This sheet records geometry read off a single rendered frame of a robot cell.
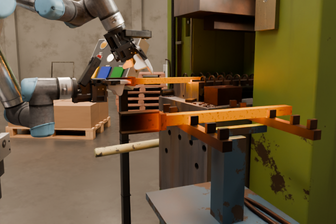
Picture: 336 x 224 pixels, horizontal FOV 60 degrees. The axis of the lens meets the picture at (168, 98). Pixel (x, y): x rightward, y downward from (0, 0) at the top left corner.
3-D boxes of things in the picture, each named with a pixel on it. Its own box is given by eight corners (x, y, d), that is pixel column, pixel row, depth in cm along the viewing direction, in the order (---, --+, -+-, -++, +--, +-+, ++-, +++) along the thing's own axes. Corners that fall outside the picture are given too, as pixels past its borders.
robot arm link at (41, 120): (41, 130, 104) (39, 100, 103) (60, 135, 98) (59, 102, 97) (19, 134, 98) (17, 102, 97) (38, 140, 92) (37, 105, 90)
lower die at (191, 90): (198, 101, 117) (198, 80, 116) (173, 96, 134) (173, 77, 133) (271, 95, 137) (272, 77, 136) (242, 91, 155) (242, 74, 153)
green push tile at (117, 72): (119, 79, 149) (124, 66, 151) (109, 79, 154) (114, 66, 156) (121, 81, 151) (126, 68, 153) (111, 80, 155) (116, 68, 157)
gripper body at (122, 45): (117, 63, 111) (101, 34, 106) (135, 52, 114) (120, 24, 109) (124, 64, 104) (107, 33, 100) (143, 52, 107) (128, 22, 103)
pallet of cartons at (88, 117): (112, 123, 483) (111, 96, 477) (99, 139, 390) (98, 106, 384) (32, 124, 481) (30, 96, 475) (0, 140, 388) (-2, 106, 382)
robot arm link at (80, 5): (50, 6, 100) (75, -8, 96) (70, 11, 110) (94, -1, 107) (58, 28, 100) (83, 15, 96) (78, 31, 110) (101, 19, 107)
